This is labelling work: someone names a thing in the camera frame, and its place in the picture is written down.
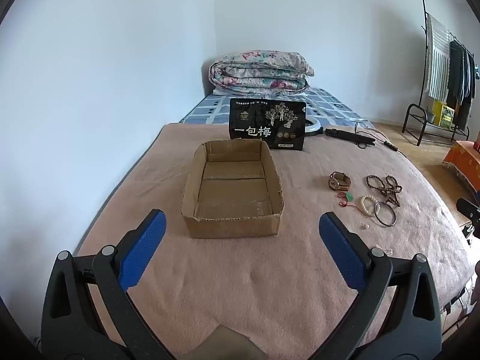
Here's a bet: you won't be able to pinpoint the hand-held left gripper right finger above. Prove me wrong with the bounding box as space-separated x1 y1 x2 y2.
319 212 443 360

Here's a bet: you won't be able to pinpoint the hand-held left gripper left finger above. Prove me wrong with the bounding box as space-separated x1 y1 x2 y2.
40 209 167 360

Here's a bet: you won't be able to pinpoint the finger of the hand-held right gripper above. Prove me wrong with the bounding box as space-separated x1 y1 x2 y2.
456 197 480 221

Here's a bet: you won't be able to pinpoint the cream bead bracelet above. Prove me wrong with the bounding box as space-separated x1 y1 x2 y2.
361 194 377 217

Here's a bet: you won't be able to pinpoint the silver metal bangle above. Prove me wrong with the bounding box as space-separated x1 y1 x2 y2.
373 201 397 227

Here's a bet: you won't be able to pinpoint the red string jade pendant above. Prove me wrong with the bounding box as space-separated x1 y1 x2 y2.
338 192 366 216

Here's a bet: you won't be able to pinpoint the wristwatch with leather strap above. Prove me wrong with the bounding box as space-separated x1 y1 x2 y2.
328 171 352 191

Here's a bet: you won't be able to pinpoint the brown wooden bead necklace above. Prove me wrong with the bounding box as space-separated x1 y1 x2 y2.
366 174 403 208

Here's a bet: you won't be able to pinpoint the cardboard box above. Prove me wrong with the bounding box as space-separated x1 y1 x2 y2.
181 139 284 239

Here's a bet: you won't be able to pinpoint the pink blanket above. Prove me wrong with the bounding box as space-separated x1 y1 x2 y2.
75 122 477 360

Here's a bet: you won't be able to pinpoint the yellow box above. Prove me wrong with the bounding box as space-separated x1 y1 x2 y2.
431 99 456 126

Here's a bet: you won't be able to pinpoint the black folded tripod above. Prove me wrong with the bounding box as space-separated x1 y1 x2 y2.
324 128 376 150

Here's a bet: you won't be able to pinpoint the dark hanging clothes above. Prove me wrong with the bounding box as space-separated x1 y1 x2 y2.
446 39 477 128

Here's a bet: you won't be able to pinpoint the black snack bag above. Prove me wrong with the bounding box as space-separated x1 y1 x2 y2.
229 98 308 151

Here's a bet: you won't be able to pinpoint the striped hanging cloth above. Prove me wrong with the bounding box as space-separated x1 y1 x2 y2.
425 14 452 102

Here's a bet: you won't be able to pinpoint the blue checked bedsheet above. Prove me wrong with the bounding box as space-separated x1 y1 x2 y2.
179 86 376 130

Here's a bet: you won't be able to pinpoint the black metal clothes rack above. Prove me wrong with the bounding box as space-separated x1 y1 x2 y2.
402 0 480 147

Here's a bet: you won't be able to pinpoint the folded floral quilt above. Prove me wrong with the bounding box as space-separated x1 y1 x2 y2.
209 49 315 95

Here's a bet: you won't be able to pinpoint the black cable with switch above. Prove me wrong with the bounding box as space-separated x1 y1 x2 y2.
354 120 413 158

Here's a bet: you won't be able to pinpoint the white ring light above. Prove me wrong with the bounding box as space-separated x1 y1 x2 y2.
304 117 326 136

